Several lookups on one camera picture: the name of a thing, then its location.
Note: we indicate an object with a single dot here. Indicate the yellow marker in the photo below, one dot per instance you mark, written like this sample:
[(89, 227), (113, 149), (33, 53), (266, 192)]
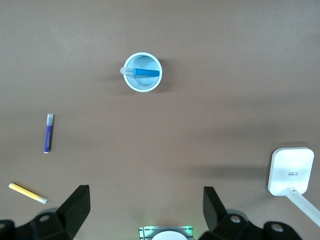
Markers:
[(23, 191)]

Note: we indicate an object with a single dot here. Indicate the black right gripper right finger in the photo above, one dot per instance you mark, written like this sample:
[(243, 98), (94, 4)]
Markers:
[(215, 215)]

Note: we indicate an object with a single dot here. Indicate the purple marker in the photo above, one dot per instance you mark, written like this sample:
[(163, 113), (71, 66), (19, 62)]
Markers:
[(48, 137)]

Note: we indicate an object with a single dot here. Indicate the light blue mesh cup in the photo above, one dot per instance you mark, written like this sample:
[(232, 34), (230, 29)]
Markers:
[(142, 83)]

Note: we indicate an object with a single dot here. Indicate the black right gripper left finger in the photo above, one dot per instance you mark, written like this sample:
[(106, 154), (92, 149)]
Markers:
[(72, 212)]

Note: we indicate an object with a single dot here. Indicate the blue marker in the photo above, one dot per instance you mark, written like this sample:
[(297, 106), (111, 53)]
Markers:
[(146, 72)]

